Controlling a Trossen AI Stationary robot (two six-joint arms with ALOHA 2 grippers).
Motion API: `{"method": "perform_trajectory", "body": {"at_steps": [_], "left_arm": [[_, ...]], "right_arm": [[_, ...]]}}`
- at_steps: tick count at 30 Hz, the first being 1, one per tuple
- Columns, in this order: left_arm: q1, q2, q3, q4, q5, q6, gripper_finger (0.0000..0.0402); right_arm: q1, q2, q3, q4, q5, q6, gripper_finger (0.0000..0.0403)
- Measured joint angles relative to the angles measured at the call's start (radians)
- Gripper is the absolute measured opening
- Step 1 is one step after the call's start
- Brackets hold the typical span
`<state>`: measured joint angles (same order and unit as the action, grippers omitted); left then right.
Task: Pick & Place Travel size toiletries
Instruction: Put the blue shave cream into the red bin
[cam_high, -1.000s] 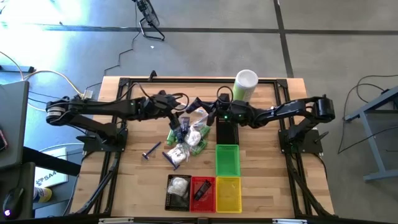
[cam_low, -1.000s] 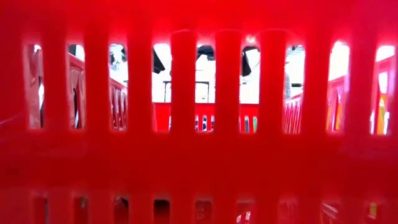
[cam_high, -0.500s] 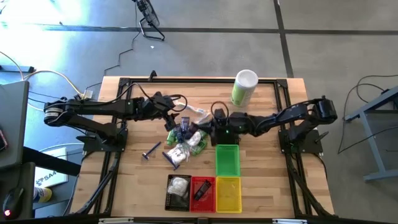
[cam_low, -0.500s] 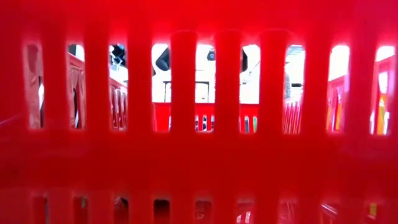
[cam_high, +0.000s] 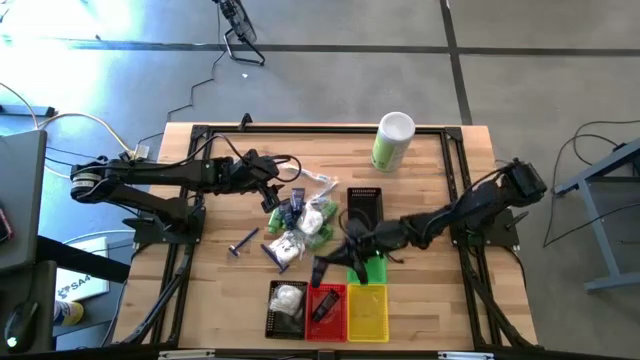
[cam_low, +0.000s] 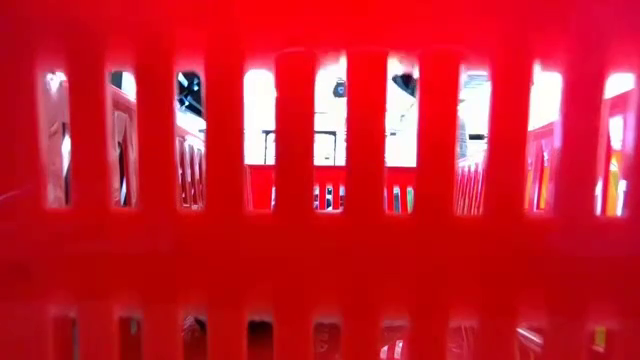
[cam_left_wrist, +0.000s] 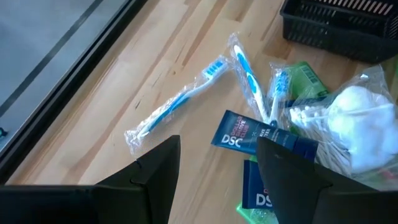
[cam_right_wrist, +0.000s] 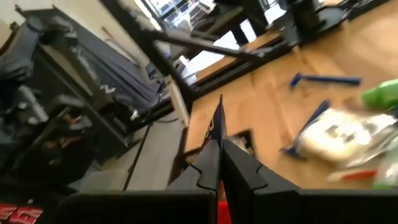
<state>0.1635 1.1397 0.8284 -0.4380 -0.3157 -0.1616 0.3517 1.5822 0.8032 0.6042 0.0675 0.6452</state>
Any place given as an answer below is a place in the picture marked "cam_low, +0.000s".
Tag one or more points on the green slotted plastic basket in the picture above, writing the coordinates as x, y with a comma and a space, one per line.
410, 197

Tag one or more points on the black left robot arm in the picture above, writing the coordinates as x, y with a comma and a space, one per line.
190, 95

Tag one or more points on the yellow slotted plastic basket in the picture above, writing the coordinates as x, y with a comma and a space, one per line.
614, 195

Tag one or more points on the red slotted plastic basket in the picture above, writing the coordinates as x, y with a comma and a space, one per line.
320, 250

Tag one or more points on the black slotted plastic basket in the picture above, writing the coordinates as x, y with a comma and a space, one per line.
68, 187

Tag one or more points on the black round hanging device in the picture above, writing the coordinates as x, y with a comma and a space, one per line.
340, 89

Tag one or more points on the black frame background table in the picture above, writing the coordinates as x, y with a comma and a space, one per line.
322, 132

